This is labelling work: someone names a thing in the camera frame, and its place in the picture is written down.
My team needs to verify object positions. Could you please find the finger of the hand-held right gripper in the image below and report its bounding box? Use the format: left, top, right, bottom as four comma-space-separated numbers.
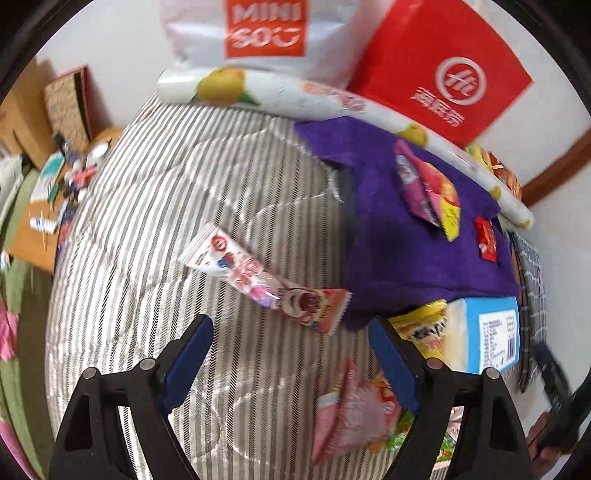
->
531, 342, 573, 411

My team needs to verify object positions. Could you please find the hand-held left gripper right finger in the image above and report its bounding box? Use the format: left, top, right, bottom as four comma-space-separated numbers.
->
368, 316, 534, 480

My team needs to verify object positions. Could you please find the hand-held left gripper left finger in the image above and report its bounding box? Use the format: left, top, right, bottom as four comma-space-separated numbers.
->
48, 315, 214, 480

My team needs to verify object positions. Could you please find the pale pink snack packet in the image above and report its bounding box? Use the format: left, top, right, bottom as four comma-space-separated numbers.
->
310, 357, 402, 464

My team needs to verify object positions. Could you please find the green snack packet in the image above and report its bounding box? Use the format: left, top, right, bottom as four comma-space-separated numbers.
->
383, 408, 458, 480

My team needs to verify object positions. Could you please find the purple cloth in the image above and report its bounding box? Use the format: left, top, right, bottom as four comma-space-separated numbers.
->
295, 115, 520, 330

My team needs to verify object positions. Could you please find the long white pink snack packet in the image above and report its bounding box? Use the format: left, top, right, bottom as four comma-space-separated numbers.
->
180, 223, 352, 335

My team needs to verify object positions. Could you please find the orange snack packet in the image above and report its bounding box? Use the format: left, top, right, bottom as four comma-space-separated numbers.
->
367, 369, 407, 455

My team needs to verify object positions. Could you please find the blue snack box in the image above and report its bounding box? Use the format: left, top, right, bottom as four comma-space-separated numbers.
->
445, 296, 520, 374

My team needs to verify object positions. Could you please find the grey checked cushion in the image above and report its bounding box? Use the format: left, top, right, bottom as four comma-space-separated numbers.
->
505, 228, 548, 393

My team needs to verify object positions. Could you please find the small red snack packet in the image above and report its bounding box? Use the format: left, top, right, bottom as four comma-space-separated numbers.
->
475, 216, 498, 263

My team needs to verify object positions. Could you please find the yellow pink snack packet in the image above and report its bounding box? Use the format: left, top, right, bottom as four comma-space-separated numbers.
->
436, 194, 462, 243

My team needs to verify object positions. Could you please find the green pink floral sheet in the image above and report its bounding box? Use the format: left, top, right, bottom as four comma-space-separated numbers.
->
0, 171, 56, 467

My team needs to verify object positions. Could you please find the magenta snack packet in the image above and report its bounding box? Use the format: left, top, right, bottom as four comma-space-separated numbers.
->
406, 161, 460, 227

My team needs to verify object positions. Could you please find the grey striped quilt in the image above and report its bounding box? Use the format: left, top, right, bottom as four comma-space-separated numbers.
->
46, 95, 522, 480

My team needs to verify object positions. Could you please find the pink white striped snack packet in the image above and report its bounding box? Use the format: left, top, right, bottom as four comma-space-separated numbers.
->
393, 138, 432, 185

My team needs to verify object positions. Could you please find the orange noodle packet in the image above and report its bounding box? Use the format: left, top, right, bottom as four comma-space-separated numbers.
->
466, 143, 522, 199

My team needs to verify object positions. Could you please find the wooden bedside table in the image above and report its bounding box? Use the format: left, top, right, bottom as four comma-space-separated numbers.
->
9, 127, 125, 273

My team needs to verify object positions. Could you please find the teal white box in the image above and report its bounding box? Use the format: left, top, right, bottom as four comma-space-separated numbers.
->
30, 152, 65, 202

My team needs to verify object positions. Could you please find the brown patterned box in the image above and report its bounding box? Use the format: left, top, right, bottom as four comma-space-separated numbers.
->
44, 66, 93, 148

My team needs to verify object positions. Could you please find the lemon print paper roll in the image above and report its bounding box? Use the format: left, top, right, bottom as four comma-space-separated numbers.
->
157, 67, 534, 229

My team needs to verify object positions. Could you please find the red paper bag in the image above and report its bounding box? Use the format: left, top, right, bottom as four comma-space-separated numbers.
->
346, 0, 534, 148

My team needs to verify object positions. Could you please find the white plastic shopping bag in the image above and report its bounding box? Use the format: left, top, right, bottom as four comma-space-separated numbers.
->
159, 0, 393, 88

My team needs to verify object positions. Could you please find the brown wooden door frame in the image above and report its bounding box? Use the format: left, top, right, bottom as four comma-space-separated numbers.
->
522, 134, 591, 206

